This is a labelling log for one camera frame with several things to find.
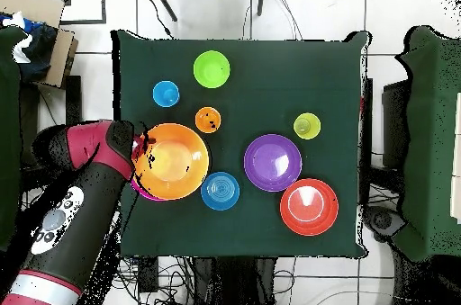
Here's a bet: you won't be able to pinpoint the green cloth covered table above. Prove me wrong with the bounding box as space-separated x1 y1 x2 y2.
0 25 26 248
393 25 461 263

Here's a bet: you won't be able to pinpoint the brown cardboard box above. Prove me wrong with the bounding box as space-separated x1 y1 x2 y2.
0 0 79 89

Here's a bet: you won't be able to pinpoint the large pink plastic bowl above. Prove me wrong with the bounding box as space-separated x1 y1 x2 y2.
130 175 170 202

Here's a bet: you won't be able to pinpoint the tangle of floor cables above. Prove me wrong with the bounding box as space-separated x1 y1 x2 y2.
107 256 197 305

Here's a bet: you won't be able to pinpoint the black wooden stool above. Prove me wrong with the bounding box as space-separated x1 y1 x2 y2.
19 74 84 191

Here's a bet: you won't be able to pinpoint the small blue plastic bowl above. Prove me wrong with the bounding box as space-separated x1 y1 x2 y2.
200 170 241 211

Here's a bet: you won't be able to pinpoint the blue and white clothes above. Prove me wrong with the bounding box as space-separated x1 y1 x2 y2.
0 10 59 83

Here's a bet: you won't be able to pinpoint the dark green table cloth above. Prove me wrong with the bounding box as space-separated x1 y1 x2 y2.
111 29 372 259

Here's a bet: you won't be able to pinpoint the small green plastic bowl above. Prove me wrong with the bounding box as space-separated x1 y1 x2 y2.
193 49 231 89

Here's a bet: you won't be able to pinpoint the black metal frame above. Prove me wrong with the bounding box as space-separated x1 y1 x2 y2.
52 0 108 26

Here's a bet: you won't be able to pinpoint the black cable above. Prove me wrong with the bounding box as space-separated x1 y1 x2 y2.
141 0 175 39

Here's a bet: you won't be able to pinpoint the purple plastic bowl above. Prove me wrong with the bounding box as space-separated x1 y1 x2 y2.
243 133 303 193

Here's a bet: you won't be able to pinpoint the pale yellow-green plastic cup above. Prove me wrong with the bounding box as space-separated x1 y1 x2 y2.
292 112 322 140

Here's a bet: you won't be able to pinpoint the black power strip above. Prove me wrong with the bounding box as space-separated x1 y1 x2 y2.
138 256 159 293

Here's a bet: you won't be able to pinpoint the orange plastic cup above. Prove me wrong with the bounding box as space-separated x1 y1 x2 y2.
194 106 222 134

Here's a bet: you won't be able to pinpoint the blue plastic cup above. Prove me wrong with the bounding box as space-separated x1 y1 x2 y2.
151 80 181 109

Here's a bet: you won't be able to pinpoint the red plastic bowl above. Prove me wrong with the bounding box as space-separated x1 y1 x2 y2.
279 177 340 238

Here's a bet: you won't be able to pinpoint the large orange plastic bowl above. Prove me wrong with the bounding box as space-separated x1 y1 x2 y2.
131 122 211 201

